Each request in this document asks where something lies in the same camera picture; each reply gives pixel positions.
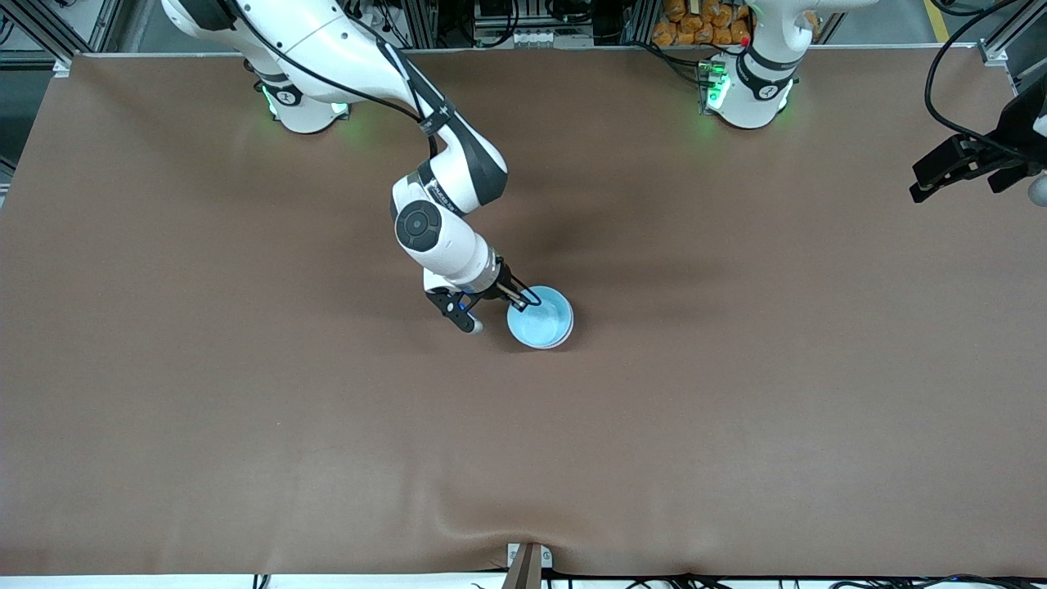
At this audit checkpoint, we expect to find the light blue bowl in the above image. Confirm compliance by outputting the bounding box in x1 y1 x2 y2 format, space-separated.
507 286 575 351

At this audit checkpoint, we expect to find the brown table cloth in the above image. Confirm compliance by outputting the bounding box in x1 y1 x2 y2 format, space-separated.
0 49 1047 578

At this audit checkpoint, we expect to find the white power strip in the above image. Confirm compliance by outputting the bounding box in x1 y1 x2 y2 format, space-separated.
484 29 595 48

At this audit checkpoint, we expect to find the pile of orange items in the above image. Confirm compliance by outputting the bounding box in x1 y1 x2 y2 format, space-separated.
652 0 753 47

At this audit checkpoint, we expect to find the aluminium frame corner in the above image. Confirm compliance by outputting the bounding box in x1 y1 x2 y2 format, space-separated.
977 0 1047 68
0 0 124 76

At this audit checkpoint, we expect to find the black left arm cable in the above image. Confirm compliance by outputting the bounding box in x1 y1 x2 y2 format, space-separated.
924 0 1015 152

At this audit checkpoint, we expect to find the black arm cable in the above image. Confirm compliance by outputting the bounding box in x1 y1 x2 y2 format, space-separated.
233 0 443 160
924 0 1015 152

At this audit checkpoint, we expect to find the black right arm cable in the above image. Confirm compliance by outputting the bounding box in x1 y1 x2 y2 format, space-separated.
233 0 443 160

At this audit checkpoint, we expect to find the aluminium frame post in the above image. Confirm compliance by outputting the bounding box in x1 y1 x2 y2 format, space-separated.
403 0 440 48
622 0 660 46

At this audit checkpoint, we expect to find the metal table clamp bracket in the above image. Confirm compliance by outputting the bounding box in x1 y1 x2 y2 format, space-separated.
506 542 554 589

